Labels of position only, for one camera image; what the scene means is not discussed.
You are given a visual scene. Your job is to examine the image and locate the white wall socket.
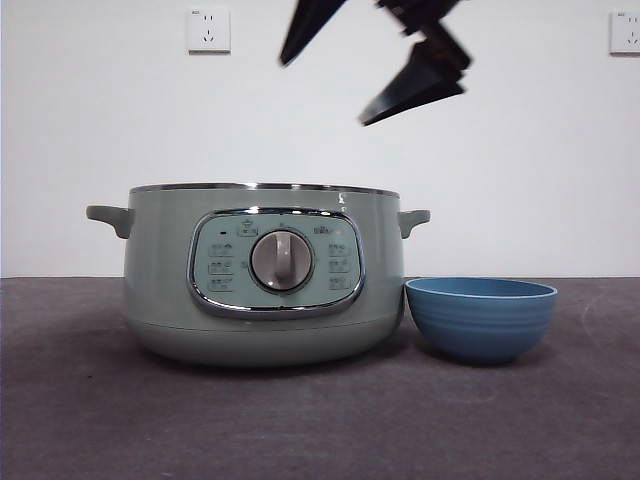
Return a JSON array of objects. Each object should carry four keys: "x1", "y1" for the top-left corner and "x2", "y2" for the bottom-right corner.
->
[
  {"x1": 188, "y1": 7, "x2": 232, "y2": 55},
  {"x1": 608, "y1": 10, "x2": 640, "y2": 56}
]

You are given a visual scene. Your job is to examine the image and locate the pale green electric steamer pot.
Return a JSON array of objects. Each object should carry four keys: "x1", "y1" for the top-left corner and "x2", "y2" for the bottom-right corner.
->
[{"x1": 84, "y1": 183, "x2": 432, "y2": 370}]

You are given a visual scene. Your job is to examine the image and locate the blue ribbed bowl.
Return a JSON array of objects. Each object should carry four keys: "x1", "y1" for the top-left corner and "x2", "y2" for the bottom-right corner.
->
[{"x1": 404, "y1": 276, "x2": 559, "y2": 366}]

